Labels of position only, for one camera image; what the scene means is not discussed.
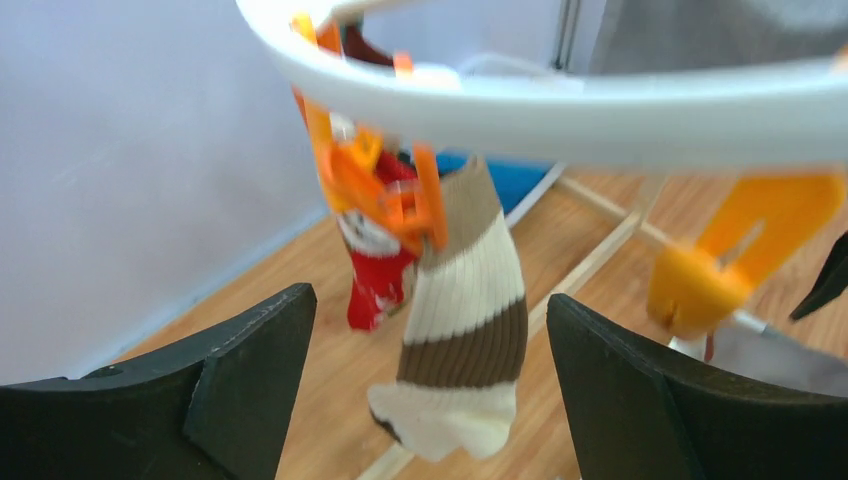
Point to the grey towel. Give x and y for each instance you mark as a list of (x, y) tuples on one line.
[(647, 36)]

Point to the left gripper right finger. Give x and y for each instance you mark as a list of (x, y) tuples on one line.
[(640, 410)]

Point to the red patterned sock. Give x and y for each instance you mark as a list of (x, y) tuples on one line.
[(381, 271)]

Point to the wooden drying rack frame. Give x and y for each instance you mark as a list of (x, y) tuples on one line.
[(610, 236)]

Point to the round white clip hanger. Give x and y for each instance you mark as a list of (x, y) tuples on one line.
[(787, 116)]

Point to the blue cloth in basket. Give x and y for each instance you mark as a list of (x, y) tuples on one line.
[(512, 182)]

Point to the orange clothespin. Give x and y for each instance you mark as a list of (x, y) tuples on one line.
[(762, 222)]

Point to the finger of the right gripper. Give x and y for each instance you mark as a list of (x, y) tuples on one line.
[(830, 283)]

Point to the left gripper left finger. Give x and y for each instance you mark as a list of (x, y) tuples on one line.
[(214, 405)]

